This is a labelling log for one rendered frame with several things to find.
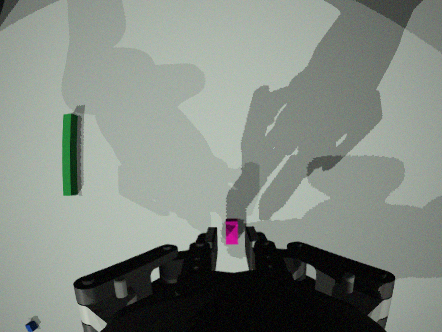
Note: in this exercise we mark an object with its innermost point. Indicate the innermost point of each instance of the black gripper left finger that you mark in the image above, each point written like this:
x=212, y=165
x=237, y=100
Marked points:
x=101, y=294

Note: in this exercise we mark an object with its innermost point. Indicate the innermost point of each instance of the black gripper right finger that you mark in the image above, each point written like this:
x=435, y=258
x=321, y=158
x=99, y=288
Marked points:
x=367, y=288

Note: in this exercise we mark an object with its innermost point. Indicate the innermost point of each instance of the small blue cube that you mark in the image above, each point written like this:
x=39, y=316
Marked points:
x=31, y=326

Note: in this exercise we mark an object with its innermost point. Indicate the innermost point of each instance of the green rod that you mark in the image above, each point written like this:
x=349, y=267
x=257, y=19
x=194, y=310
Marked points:
x=69, y=155

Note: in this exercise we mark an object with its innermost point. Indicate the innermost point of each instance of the magenta rod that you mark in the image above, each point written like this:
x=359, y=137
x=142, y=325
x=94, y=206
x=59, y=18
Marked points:
x=231, y=231

